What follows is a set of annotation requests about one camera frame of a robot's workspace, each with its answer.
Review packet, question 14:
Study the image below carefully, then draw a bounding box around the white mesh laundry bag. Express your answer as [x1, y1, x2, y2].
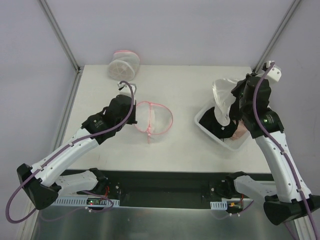
[107, 50, 140, 82]
[134, 101, 174, 145]

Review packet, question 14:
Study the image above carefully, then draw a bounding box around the black bra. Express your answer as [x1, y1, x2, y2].
[212, 78, 241, 136]

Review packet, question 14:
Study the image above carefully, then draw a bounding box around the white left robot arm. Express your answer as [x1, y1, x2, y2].
[17, 94, 137, 210]

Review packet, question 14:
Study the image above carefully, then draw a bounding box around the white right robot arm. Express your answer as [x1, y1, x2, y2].
[225, 74, 320, 226]

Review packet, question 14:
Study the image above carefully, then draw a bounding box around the pink bra in basket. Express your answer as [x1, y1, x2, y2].
[231, 120, 248, 140]

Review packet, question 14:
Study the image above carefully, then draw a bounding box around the white plastic basket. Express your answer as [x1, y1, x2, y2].
[194, 100, 251, 152]

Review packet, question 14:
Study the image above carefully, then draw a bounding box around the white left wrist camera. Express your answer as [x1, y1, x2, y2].
[117, 83, 137, 97]

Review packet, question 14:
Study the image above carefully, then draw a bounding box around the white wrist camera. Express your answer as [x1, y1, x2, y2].
[117, 83, 137, 97]
[262, 60, 282, 84]

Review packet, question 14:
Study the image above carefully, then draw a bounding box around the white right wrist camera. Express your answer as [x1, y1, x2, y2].
[262, 60, 282, 84]

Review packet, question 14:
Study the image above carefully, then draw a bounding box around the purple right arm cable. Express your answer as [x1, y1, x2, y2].
[252, 61, 317, 240]

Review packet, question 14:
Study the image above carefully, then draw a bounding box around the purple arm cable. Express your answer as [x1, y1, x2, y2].
[252, 61, 317, 240]
[5, 80, 137, 224]

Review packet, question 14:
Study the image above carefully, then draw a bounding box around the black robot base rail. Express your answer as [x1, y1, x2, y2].
[74, 169, 272, 208]

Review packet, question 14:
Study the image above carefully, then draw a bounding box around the right aluminium frame post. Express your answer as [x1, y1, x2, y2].
[252, 0, 303, 73]

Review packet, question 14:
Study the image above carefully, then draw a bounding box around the aluminium frame post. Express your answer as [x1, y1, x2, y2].
[252, 0, 303, 73]
[37, 0, 81, 74]

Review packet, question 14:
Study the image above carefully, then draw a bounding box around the left aluminium frame post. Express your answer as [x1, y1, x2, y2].
[37, 0, 81, 74]

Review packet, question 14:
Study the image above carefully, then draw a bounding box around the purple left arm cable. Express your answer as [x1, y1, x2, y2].
[5, 80, 137, 224]

